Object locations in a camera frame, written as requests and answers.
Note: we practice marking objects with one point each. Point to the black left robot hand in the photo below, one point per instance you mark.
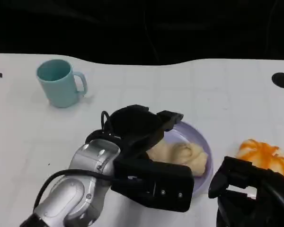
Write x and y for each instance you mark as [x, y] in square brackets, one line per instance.
[135, 123]

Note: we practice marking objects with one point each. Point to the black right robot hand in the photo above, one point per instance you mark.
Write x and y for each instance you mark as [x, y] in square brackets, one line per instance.
[236, 208]

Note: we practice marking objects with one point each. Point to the beige towel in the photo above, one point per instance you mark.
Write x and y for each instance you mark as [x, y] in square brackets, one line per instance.
[191, 156]

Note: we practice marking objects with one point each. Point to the lilac plate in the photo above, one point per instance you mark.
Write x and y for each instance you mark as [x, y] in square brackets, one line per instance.
[191, 134]

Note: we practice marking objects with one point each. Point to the orange and white bread roll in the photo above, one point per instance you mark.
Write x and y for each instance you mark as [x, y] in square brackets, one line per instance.
[262, 151]

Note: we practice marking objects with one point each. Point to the pale green mug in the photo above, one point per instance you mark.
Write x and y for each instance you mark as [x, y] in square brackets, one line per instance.
[61, 94]

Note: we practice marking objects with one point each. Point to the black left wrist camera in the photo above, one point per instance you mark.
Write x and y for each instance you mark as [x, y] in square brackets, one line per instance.
[156, 184]

